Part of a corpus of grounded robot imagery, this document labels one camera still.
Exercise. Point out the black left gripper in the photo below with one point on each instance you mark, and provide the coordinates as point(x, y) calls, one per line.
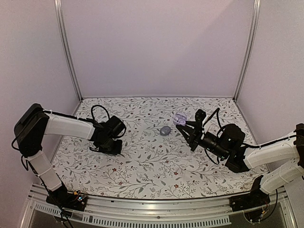
point(117, 151)

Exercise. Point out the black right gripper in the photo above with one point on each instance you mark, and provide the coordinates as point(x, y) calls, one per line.
point(195, 134)

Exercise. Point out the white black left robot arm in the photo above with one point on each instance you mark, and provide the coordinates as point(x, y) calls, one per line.
point(38, 122)

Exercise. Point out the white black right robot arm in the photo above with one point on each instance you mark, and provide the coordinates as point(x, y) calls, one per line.
point(241, 157)

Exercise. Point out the floral patterned table mat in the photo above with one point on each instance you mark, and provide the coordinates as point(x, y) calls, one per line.
point(149, 159)

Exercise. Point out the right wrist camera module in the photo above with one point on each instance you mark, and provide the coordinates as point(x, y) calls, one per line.
point(202, 121)

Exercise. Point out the aluminium front rail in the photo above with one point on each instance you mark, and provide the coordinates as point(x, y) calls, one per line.
point(105, 212)

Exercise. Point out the right aluminium frame post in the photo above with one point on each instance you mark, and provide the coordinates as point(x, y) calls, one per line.
point(249, 47)

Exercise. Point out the aluminium frame post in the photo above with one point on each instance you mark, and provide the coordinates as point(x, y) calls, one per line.
point(249, 47)
point(66, 48)

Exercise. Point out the left aluminium frame post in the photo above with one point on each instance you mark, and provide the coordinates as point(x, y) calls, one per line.
point(66, 48)

